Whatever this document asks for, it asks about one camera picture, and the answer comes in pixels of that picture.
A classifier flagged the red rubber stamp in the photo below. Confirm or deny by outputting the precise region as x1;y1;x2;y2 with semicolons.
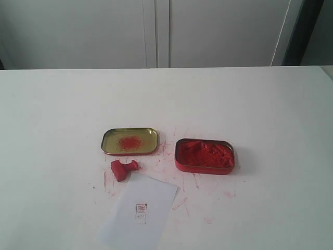
111;160;139;182

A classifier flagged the gold tin lid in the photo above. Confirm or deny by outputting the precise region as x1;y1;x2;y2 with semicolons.
101;128;159;156

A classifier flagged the white paper sheet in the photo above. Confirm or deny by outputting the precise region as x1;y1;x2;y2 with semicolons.
97;173;178;249

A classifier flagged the white cabinet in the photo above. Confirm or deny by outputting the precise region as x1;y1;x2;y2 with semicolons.
1;1;302;69

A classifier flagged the red ink tin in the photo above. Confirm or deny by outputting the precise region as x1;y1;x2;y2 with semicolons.
174;138;236;175

